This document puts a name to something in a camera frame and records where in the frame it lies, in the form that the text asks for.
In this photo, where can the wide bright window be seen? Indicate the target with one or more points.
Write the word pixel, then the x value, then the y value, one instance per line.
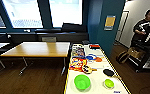
pixel 22 13

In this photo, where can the red flat game piece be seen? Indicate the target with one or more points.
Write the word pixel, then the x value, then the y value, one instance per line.
pixel 94 46

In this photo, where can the small green bowl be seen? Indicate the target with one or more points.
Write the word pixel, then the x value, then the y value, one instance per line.
pixel 108 83

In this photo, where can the blue round paddle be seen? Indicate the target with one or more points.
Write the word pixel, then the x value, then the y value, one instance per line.
pixel 90 57

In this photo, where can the black wheeled cart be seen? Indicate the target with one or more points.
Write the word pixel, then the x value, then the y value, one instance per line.
pixel 149 50

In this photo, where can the white table with dishes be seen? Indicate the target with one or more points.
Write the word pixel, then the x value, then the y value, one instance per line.
pixel 94 76

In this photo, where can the tan wall plaque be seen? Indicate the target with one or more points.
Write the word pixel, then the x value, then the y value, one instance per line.
pixel 110 22

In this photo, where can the orange yellow snack bag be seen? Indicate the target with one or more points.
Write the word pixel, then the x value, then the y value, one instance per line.
pixel 76 63

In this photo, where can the dark backpack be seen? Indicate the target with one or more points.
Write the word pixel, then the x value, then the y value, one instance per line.
pixel 122 56

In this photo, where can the large green bowl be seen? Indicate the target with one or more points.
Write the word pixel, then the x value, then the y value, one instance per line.
pixel 82 82

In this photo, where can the tan cardboard box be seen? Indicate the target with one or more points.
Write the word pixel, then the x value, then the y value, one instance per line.
pixel 136 53

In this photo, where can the colourful game box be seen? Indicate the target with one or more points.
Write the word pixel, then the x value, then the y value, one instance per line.
pixel 78 52

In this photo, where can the person in black shirt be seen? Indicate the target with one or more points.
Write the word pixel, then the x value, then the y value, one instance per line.
pixel 145 26

